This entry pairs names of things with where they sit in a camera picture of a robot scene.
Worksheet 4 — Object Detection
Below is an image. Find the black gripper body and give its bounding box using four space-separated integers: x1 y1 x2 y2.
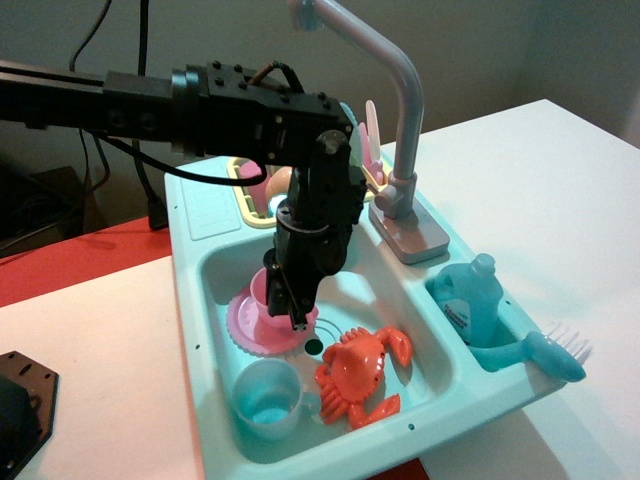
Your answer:
263 204 358 300

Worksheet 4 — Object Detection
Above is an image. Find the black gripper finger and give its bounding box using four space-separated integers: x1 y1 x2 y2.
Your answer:
266 264 318 331

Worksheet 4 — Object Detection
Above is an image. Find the pink toy cup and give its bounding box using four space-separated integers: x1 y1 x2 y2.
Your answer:
246 268 318 330

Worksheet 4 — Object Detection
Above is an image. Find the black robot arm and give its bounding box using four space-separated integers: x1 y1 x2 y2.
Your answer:
1 62 367 330

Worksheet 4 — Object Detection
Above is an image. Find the blue toy cup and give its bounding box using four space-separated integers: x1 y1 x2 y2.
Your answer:
231 358 321 441

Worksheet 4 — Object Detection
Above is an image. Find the teal toy sink unit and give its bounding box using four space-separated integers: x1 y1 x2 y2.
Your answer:
165 175 561 479

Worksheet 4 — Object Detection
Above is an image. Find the pink toy plate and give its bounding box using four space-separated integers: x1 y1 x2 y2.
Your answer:
226 285 319 356

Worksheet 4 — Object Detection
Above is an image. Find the beige toy egg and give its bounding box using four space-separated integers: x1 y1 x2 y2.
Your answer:
264 166 292 201

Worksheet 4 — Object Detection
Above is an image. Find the pink tumbler in rack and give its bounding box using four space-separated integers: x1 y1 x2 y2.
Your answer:
239 161 267 215

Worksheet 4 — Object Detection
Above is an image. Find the yellow dish rack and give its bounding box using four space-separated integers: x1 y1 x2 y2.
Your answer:
227 155 391 228

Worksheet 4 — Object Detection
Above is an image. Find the orange toy crab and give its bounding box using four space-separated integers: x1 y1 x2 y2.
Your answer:
315 326 413 429

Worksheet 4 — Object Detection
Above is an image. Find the grey toy faucet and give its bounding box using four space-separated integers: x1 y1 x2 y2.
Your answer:
288 1 450 265

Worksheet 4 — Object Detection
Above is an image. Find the pink utensil in rack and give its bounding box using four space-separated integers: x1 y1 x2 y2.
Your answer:
369 160 386 185

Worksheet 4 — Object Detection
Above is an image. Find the teal plate in rack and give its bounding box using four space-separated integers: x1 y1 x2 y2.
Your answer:
340 102 363 168

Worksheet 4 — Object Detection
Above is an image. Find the pink plate in rack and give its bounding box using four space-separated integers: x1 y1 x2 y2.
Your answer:
359 100 382 170

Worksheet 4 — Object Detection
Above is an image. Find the blue toy soap bottle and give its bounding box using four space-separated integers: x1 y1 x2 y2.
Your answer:
428 253 503 348

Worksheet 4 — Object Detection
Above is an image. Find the dark box in background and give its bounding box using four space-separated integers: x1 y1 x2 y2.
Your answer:
1 163 106 257

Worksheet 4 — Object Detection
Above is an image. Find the blue toy dish brush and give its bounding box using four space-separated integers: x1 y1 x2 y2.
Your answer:
469 325 593 383

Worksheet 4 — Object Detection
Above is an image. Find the black power cable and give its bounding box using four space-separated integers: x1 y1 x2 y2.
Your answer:
69 0 274 201

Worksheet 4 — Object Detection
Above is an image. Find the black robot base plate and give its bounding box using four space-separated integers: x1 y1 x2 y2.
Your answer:
1 351 59 479

